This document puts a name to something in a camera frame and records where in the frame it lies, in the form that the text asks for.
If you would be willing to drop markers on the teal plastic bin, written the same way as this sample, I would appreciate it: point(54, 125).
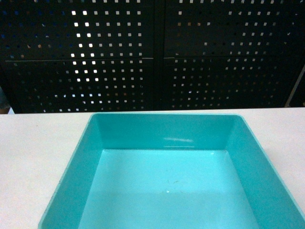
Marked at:
point(170, 171)

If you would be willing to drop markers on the black perforated pegboard panel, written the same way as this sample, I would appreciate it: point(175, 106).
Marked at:
point(143, 55)

